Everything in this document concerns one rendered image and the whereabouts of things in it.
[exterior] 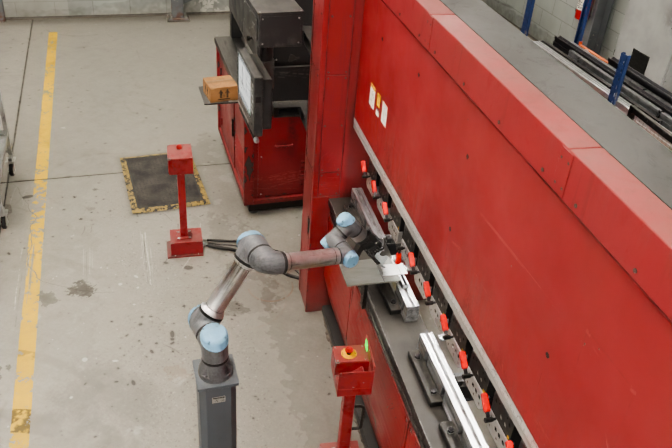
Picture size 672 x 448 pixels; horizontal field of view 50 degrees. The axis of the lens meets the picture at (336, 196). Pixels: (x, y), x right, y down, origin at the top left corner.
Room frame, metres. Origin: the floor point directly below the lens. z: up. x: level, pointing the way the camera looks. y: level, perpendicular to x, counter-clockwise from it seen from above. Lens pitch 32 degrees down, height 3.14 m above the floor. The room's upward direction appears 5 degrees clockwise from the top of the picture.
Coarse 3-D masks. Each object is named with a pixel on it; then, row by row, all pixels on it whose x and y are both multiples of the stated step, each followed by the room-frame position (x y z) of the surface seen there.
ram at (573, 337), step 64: (384, 64) 3.19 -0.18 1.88; (384, 128) 3.09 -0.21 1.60; (448, 128) 2.41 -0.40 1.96; (448, 192) 2.32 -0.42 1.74; (512, 192) 1.89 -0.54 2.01; (448, 256) 2.22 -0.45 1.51; (512, 256) 1.81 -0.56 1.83; (576, 256) 1.53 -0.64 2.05; (512, 320) 1.73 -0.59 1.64; (576, 320) 1.46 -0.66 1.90; (640, 320) 1.26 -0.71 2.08; (512, 384) 1.64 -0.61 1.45; (576, 384) 1.38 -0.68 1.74; (640, 384) 1.20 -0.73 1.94
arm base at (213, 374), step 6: (228, 360) 2.24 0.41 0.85; (198, 366) 2.23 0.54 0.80; (204, 366) 2.19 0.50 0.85; (210, 366) 2.18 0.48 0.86; (216, 366) 2.18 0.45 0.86; (222, 366) 2.20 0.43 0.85; (228, 366) 2.22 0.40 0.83; (198, 372) 2.21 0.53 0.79; (204, 372) 2.19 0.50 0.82; (210, 372) 2.18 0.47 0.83; (216, 372) 2.18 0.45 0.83; (222, 372) 2.19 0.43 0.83; (228, 372) 2.22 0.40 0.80; (204, 378) 2.17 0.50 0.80; (210, 378) 2.17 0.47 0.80; (216, 378) 2.17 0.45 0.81; (222, 378) 2.18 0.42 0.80; (228, 378) 2.20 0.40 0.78
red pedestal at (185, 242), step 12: (180, 144) 4.16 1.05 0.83; (168, 156) 4.04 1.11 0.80; (180, 156) 4.05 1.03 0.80; (192, 156) 4.07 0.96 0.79; (168, 168) 4.00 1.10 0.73; (180, 168) 4.02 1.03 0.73; (192, 168) 4.04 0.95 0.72; (180, 180) 4.09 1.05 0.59; (180, 192) 4.09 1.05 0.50; (180, 204) 4.09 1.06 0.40; (180, 216) 4.09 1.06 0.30; (180, 228) 4.09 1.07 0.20; (192, 228) 4.21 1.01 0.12; (180, 240) 4.05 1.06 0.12; (192, 240) 4.06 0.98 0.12; (168, 252) 4.05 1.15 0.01; (180, 252) 4.02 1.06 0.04; (192, 252) 4.05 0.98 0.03
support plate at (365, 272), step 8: (360, 264) 2.79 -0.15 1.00; (368, 264) 2.80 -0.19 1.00; (384, 264) 2.81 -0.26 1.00; (344, 272) 2.72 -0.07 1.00; (352, 272) 2.73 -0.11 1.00; (360, 272) 2.73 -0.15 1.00; (368, 272) 2.74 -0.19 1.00; (376, 272) 2.74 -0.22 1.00; (352, 280) 2.67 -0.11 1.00; (360, 280) 2.67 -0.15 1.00; (368, 280) 2.68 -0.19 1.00; (376, 280) 2.68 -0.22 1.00; (384, 280) 2.69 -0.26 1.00; (392, 280) 2.69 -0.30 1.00
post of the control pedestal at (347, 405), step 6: (342, 396) 2.37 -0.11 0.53; (348, 396) 2.34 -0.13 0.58; (354, 396) 2.34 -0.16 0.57; (342, 402) 2.36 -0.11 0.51; (348, 402) 2.34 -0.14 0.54; (354, 402) 2.34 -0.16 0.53; (342, 408) 2.35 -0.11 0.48; (348, 408) 2.34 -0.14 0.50; (342, 414) 2.34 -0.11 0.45; (348, 414) 2.34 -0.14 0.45; (342, 420) 2.33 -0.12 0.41; (348, 420) 2.34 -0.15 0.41; (342, 426) 2.33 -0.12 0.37; (348, 426) 2.34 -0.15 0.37; (342, 432) 2.33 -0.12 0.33; (348, 432) 2.34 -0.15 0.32; (342, 438) 2.33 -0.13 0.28; (348, 438) 2.34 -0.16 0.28; (342, 444) 2.34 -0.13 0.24; (348, 444) 2.34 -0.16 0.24
